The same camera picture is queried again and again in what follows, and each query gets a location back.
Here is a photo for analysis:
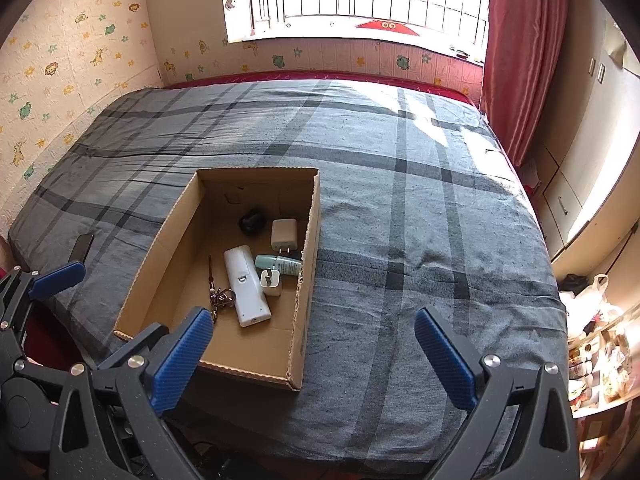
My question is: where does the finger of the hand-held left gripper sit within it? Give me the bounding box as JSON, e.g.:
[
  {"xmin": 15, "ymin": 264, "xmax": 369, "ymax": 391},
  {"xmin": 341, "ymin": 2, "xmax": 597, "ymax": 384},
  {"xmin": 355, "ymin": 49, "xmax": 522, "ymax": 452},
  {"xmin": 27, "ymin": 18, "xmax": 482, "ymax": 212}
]
[
  {"xmin": 70, "ymin": 232, "xmax": 96, "ymax": 263},
  {"xmin": 0, "ymin": 259, "xmax": 87, "ymax": 361}
]

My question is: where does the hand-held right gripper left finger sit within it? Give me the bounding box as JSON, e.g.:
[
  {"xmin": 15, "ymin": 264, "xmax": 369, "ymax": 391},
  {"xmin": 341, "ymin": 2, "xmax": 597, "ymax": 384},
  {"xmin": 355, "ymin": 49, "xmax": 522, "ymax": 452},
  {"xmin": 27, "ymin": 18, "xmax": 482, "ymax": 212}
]
[{"xmin": 50, "ymin": 307, "xmax": 214, "ymax": 480}]

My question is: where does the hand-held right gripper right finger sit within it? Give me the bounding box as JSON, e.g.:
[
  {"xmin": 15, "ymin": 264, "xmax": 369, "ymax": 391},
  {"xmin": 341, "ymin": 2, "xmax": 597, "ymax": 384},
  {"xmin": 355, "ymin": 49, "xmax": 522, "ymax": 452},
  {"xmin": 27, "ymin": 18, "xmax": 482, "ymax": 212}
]
[{"xmin": 415, "ymin": 307, "xmax": 581, "ymax": 480}]

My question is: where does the brown cardboard box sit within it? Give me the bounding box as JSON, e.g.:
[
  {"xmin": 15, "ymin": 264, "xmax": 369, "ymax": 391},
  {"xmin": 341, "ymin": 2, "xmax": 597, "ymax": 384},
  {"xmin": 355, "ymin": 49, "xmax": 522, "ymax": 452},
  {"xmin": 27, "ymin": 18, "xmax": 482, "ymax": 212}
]
[{"xmin": 112, "ymin": 166, "xmax": 322, "ymax": 392}]

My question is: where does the brass keychain with beads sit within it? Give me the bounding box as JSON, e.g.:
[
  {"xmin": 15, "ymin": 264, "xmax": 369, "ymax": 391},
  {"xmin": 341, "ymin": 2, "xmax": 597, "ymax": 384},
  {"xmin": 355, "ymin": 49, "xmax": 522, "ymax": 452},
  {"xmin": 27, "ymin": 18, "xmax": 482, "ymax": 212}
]
[{"xmin": 206, "ymin": 254, "xmax": 237, "ymax": 325}]

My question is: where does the small white cube charger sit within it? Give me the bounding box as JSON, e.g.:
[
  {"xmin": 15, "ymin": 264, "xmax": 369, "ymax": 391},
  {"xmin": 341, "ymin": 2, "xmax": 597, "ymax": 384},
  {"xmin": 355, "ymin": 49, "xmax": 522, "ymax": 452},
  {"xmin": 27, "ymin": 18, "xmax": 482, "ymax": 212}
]
[{"xmin": 258, "ymin": 269, "xmax": 283, "ymax": 297}]

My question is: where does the teal plastic bottle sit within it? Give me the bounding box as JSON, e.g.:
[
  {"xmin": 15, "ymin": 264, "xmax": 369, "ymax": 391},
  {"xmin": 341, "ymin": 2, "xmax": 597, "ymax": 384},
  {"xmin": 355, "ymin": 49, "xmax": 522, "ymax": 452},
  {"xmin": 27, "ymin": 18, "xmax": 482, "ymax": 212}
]
[{"xmin": 255, "ymin": 254, "xmax": 304, "ymax": 277}]

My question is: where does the black cylinder cup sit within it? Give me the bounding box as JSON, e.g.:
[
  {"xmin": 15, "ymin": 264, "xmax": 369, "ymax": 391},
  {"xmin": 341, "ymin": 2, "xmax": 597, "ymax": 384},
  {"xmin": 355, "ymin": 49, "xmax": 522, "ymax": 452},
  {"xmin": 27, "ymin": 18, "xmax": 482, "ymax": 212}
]
[{"xmin": 238, "ymin": 207, "xmax": 267, "ymax": 236}]

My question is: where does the white charger plug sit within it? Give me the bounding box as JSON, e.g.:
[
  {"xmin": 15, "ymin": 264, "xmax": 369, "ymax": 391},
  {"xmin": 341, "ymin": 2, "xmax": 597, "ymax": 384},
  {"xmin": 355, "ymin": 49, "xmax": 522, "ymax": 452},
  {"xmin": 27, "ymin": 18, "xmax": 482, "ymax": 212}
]
[{"xmin": 270, "ymin": 218, "xmax": 299, "ymax": 256}]

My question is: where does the grey plaid bed sheet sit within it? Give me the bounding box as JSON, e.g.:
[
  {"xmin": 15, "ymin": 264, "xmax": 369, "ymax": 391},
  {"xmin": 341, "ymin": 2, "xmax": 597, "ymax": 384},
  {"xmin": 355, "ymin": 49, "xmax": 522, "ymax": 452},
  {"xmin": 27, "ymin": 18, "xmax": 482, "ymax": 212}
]
[{"xmin": 7, "ymin": 80, "xmax": 568, "ymax": 466}]

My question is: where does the white plastic bag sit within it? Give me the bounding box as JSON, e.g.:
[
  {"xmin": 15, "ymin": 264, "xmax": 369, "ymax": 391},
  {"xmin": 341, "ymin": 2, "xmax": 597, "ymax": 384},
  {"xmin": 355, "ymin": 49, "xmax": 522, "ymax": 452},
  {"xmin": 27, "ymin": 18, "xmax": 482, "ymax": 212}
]
[{"xmin": 572, "ymin": 274, "xmax": 611, "ymax": 331}]

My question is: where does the beige wardrobe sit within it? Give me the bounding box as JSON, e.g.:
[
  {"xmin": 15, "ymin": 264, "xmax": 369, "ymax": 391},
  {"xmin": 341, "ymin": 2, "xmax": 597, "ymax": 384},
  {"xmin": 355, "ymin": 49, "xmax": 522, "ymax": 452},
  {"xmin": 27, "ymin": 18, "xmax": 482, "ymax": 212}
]
[{"xmin": 520, "ymin": 0, "xmax": 640, "ymax": 273}]

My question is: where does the red mattress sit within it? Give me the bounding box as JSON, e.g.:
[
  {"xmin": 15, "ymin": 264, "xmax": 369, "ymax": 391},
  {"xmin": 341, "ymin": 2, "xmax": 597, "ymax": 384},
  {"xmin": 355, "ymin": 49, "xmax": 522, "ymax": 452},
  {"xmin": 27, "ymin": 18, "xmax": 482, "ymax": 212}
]
[{"xmin": 160, "ymin": 71, "xmax": 482, "ymax": 111}]

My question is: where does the red curtain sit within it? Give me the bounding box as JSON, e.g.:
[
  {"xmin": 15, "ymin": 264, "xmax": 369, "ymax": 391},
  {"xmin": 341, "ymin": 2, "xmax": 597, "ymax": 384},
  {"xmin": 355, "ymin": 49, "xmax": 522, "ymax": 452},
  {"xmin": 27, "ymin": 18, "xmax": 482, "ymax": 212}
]
[{"xmin": 480, "ymin": 0, "xmax": 571, "ymax": 166}]

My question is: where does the red window sticker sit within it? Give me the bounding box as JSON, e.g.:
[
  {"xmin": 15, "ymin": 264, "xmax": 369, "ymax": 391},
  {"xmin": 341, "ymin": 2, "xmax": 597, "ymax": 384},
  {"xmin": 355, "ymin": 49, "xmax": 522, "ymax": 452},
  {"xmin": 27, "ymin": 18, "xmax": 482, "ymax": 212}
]
[{"xmin": 355, "ymin": 19, "xmax": 421, "ymax": 37}]

